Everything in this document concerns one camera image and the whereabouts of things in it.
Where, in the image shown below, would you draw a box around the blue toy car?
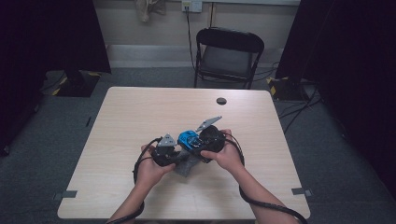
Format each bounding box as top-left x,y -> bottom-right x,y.
177,130 -> 206,154

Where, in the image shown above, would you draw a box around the grey tape strip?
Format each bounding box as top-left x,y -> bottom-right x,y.
291,187 -> 314,198
52,189 -> 78,201

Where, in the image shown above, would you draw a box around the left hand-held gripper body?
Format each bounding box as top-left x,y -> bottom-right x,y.
151,133 -> 180,167

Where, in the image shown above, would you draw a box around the black folding chair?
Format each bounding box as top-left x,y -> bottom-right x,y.
193,26 -> 265,91

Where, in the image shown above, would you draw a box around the white wall socket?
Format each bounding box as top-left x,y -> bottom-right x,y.
181,0 -> 204,13

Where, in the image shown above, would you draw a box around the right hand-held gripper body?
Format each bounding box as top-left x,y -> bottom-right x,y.
195,116 -> 227,153

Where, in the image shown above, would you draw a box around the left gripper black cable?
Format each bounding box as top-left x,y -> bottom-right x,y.
106,136 -> 163,224

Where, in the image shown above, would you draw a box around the black floor cables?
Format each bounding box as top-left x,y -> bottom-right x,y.
277,83 -> 324,134

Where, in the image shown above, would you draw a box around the beige hanging cloth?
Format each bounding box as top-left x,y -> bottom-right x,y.
134,0 -> 167,23

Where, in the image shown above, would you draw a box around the grey cloth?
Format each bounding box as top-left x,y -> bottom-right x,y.
174,153 -> 204,178

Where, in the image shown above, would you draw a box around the black socket cable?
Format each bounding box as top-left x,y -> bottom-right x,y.
185,6 -> 198,72

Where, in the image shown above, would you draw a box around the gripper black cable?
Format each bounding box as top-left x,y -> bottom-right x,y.
224,133 -> 310,224
106,136 -> 163,224

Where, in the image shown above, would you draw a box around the person's right hand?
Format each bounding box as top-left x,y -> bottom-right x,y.
200,129 -> 246,174

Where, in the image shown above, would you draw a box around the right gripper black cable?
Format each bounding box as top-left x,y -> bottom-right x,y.
224,133 -> 310,224

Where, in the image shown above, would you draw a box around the black curtain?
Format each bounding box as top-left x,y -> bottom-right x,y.
275,0 -> 396,200
0,0 -> 112,157

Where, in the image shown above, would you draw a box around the black stand base yellow tape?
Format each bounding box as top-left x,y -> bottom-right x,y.
266,76 -> 310,102
51,70 -> 102,98

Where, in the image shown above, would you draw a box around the thin dark wall pipe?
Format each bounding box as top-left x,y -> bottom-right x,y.
208,2 -> 216,28

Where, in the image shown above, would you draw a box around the person's left hand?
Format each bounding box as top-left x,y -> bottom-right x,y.
135,146 -> 177,189

